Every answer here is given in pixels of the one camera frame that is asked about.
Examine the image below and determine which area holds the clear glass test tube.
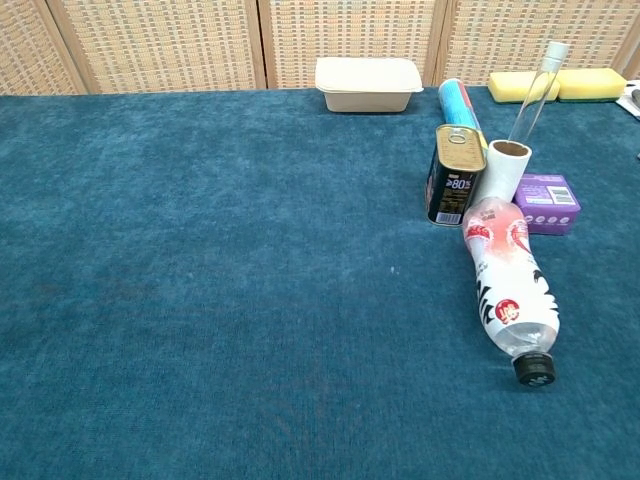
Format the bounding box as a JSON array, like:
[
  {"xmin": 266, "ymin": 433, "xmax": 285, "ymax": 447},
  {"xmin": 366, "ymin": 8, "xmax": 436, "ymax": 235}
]
[{"xmin": 506, "ymin": 41, "xmax": 571, "ymax": 146}]

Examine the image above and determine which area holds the blue cylindrical canister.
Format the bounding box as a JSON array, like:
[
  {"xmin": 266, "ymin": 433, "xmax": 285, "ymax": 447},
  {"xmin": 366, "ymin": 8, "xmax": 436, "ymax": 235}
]
[{"xmin": 438, "ymin": 78, "xmax": 487, "ymax": 146}]

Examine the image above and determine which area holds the white and grey object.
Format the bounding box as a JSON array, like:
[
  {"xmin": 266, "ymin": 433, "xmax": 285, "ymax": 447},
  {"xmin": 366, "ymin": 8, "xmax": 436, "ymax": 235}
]
[{"xmin": 615, "ymin": 78, "xmax": 640, "ymax": 121}]

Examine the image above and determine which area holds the blue velvet tablecloth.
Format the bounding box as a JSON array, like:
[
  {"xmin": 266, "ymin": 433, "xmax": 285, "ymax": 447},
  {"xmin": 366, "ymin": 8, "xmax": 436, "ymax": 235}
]
[{"xmin": 0, "ymin": 85, "xmax": 640, "ymax": 480}]

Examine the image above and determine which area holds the black and gold tin can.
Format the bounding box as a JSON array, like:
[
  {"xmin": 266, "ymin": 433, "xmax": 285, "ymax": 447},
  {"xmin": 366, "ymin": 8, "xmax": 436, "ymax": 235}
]
[{"xmin": 425, "ymin": 123, "xmax": 489, "ymax": 229}]

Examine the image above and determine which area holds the beige lidded food container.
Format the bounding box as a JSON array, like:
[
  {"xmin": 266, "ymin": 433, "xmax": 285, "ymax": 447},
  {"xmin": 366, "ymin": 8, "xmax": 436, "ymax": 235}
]
[{"xmin": 314, "ymin": 56, "xmax": 425, "ymax": 114}]

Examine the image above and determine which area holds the white paper roll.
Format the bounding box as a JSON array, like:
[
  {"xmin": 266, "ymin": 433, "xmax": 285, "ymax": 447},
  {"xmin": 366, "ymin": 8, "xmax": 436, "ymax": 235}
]
[{"xmin": 476, "ymin": 139, "xmax": 534, "ymax": 204}]

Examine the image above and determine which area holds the plastic bottle with white label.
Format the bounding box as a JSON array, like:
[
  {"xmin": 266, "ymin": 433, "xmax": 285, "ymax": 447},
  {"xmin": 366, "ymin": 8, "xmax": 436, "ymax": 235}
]
[{"xmin": 461, "ymin": 196, "xmax": 561, "ymax": 389}]

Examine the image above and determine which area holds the purple cardboard box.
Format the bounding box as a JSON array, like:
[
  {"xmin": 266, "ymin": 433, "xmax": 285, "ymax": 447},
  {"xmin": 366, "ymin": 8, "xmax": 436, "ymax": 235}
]
[{"xmin": 510, "ymin": 172, "xmax": 582, "ymax": 236}]

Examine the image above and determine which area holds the yellow sponge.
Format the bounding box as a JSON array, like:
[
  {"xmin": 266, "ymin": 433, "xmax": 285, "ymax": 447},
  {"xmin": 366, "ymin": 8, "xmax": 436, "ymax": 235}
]
[
  {"xmin": 551, "ymin": 67, "xmax": 628, "ymax": 104},
  {"xmin": 488, "ymin": 70, "xmax": 562, "ymax": 105}
]

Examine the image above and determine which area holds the woven rattan folding screen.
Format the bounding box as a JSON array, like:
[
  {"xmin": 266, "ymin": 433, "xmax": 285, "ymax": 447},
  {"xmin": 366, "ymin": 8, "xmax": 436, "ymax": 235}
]
[{"xmin": 0, "ymin": 0, "xmax": 640, "ymax": 96}]

